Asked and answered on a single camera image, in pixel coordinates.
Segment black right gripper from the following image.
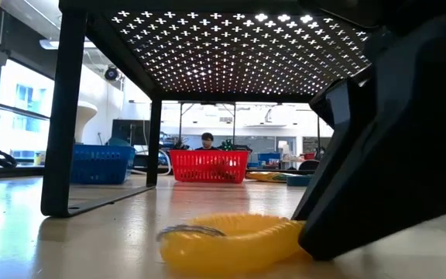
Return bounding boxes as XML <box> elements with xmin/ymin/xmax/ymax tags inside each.
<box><xmin>291</xmin><ymin>0</ymin><xmax>446</xmax><ymax>222</ymax></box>

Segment blue rubber band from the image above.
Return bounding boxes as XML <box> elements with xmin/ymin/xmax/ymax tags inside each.
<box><xmin>105</xmin><ymin>136</ymin><xmax>132</xmax><ymax>147</ymax></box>
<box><xmin>286</xmin><ymin>174</ymin><xmax>314</xmax><ymax>188</ymax></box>

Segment yellow spiral wrist coil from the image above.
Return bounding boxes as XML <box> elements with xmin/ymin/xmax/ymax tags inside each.
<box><xmin>156</xmin><ymin>212</ymin><xmax>306</xmax><ymax>274</ymax></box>

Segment black chair back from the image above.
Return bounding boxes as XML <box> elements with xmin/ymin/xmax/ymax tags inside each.
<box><xmin>298</xmin><ymin>159</ymin><xmax>321</xmax><ymax>171</ymax></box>

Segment blue storage bin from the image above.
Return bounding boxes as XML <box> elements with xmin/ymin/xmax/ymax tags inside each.
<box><xmin>256</xmin><ymin>152</ymin><xmax>282</xmax><ymax>167</ymax></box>

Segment yellow green crayon box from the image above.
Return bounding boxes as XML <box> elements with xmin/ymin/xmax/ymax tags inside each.
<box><xmin>245</xmin><ymin>170</ymin><xmax>300</xmax><ymax>184</ymax></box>

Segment person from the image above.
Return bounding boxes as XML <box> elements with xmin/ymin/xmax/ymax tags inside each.
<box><xmin>194</xmin><ymin>132</ymin><xmax>221</xmax><ymax>152</ymax></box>

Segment red plastic basket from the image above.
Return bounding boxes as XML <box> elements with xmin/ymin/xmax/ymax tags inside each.
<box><xmin>168</xmin><ymin>149</ymin><xmax>251</xmax><ymax>184</ymax></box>

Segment black computer monitor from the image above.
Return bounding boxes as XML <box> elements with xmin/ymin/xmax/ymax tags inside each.
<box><xmin>111</xmin><ymin>119</ymin><xmax>151</xmax><ymax>146</ymax></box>

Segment blue plastic basket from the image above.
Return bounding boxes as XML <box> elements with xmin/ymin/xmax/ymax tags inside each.
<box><xmin>70</xmin><ymin>143</ymin><xmax>137</xmax><ymax>185</ymax></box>

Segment white mushroom table lamp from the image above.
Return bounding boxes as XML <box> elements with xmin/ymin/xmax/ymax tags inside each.
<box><xmin>74</xmin><ymin>100</ymin><xmax>98</xmax><ymax>145</ymax></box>

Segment black perforated metal shelf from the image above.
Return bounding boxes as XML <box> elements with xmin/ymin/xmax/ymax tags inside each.
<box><xmin>39</xmin><ymin>0</ymin><xmax>381</xmax><ymax>218</ymax></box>

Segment ceiling light fixture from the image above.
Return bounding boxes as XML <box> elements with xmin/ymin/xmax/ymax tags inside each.
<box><xmin>39</xmin><ymin>37</ymin><xmax>92</xmax><ymax>50</ymax></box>

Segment white cable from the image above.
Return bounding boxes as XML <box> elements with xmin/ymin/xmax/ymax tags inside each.
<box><xmin>156</xmin><ymin>149</ymin><xmax>173</xmax><ymax>176</ymax></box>

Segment black round ceiling camera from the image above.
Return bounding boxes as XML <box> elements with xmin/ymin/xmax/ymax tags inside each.
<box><xmin>104</xmin><ymin>64</ymin><xmax>120</xmax><ymax>82</ymax></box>

